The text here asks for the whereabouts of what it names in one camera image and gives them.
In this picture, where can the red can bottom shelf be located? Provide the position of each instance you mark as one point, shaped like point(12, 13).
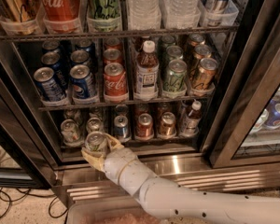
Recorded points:
point(144, 126)

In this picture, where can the glass fridge door right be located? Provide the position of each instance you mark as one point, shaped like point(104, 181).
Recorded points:
point(248, 82)

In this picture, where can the silver can bottom left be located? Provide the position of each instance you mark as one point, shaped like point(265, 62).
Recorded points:
point(70, 131)

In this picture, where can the tea bottle white cap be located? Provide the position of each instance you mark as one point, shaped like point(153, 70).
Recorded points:
point(147, 67)

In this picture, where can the front green LaCroix can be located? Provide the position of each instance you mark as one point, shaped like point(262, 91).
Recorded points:
point(174, 76)

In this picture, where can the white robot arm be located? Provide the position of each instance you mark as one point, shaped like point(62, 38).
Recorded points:
point(164, 198)

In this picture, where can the water bottle top shelf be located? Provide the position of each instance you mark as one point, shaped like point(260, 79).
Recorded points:
point(144, 14)

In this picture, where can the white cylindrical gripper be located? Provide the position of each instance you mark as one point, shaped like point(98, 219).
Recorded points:
point(118, 166)

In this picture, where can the Coca-Cola can top shelf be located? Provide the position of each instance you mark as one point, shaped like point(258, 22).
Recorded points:
point(60, 15)

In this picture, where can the green 7up can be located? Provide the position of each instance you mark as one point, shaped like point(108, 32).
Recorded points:
point(94, 125)
point(96, 143)

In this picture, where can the pepsi can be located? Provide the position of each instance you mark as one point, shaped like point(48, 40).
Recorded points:
point(47, 85)
point(79, 57)
point(83, 81)
point(53, 60)

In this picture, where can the middle gold can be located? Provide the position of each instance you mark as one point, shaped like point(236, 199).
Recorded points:
point(200, 52)

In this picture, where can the blue can behind door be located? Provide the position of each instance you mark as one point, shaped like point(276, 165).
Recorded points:
point(273, 120)

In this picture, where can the gold can top shelf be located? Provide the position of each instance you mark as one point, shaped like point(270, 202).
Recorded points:
point(18, 17)

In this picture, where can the middle Coca-Cola can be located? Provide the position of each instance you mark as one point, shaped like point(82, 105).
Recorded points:
point(112, 56)

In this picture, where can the clear plastic bin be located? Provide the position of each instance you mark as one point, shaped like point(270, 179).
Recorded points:
point(92, 212)

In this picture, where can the blue can bottom shelf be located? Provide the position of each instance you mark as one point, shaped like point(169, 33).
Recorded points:
point(121, 130)

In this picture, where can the front Coca-Cola can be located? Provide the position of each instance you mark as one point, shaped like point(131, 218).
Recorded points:
point(115, 80)

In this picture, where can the blue silver can top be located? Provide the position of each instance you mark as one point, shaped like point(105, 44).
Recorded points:
point(218, 12)

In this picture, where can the front gold can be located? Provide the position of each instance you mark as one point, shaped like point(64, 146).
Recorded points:
point(204, 74)

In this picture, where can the middle left Pepsi can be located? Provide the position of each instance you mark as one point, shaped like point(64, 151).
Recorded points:
point(53, 60)

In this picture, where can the orange can bottom shelf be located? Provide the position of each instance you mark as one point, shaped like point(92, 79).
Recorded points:
point(167, 124)

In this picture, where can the green LaCroix can top shelf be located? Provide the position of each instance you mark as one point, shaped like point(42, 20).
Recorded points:
point(104, 14)

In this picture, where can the small tea bottle bottom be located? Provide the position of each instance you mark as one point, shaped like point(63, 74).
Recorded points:
point(191, 118)

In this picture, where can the middle green can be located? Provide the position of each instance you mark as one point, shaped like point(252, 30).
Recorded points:
point(173, 53)

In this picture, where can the front left Pepsi can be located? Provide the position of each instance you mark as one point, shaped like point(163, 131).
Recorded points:
point(47, 85)

